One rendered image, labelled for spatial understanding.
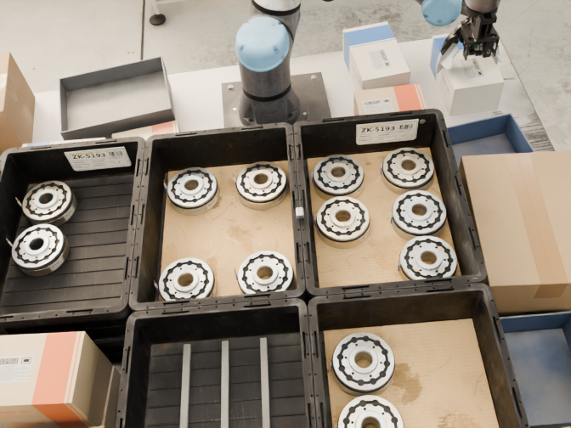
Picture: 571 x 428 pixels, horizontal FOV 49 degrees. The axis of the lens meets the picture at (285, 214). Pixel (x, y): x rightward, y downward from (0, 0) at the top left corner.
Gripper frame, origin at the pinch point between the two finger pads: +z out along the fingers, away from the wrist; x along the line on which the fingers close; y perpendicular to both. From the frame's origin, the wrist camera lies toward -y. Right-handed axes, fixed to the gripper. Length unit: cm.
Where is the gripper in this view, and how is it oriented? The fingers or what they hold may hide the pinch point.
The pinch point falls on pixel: (465, 66)
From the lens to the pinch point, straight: 165.7
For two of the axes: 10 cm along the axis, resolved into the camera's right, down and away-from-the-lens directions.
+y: 1.3, 8.0, -5.8
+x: 9.9, -1.5, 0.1
